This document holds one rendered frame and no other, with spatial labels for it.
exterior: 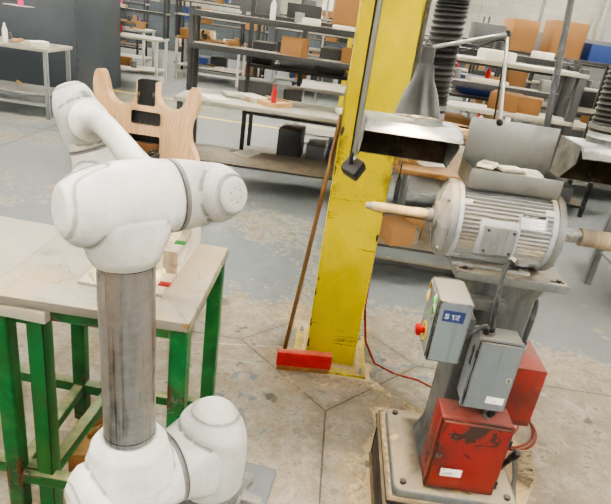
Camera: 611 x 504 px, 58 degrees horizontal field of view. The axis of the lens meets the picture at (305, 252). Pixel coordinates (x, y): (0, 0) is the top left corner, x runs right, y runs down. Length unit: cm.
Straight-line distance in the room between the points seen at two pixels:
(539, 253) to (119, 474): 132
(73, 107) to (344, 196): 158
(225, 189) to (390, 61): 175
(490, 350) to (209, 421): 98
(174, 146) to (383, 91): 115
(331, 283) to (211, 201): 200
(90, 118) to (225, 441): 79
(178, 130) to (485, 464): 152
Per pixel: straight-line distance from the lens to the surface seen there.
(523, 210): 183
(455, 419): 201
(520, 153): 193
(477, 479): 219
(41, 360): 195
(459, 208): 175
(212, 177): 97
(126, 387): 109
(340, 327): 304
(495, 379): 195
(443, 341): 165
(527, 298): 193
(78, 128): 146
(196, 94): 178
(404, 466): 226
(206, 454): 127
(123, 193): 91
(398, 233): 409
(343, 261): 285
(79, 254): 207
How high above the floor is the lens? 181
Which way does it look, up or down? 24 degrees down
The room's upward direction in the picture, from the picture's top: 8 degrees clockwise
